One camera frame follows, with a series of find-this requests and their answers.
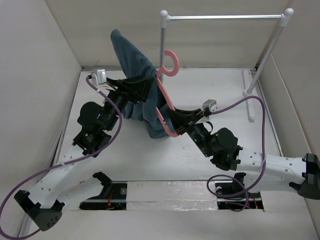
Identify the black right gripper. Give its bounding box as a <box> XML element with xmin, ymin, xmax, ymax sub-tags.
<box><xmin>166</xmin><ymin>106</ymin><xmax>215</xmax><ymax>157</ymax></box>

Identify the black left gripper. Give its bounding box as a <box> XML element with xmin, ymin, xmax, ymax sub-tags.
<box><xmin>102</xmin><ymin>75</ymin><xmax>153</xmax><ymax>132</ymax></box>

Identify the blue t shirt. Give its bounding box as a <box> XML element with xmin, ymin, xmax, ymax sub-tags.
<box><xmin>110</xmin><ymin>29</ymin><xmax>174</xmax><ymax>139</ymax></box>

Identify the pink plastic hanger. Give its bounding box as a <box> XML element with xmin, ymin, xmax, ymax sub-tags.
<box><xmin>155</xmin><ymin>49</ymin><xmax>182</xmax><ymax>138</ymax></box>

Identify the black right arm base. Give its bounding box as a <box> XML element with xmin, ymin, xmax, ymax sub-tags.
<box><xmin>210</xmin><ymin>177</ymin><xmax>264</xmax><ymax>212</ymax></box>

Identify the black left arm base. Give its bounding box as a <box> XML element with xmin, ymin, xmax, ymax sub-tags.
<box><xmin>79</xmin><ymin>172</ymin><xmax>128</xmax><ymax>211</ymax></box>

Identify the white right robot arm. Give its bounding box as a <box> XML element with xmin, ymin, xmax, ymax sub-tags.
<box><xmin>167</xmin><ymin>109</ymin><xmax>320</xmax><ymax>200</ymax></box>

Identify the white metal clothes rack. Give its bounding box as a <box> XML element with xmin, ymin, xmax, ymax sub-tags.
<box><xmin>157</xmin><ymin>7</ymin><xmax>294</xmax><ymax>123</ymax></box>

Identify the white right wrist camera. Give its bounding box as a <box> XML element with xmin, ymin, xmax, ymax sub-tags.
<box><xmin>200</xmin><ymin>99</ymin><xmax>218</xmax><ymax>123</ymax></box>

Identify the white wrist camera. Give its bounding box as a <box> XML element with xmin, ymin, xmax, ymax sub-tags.
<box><xmin>200</xmin><ymin>99</ymin><xmax>218</xmax><ymax>123</ymax></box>
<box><xmin>91</xmin><ymin>69</ymin><xmax>109</xmax><ymax>89</ymax></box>

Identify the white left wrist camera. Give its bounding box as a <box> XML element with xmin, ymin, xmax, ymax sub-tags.
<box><xmin>91</xmin><ymin>69</ymin><xmax>109</xmax><ymax>89</ymax></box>

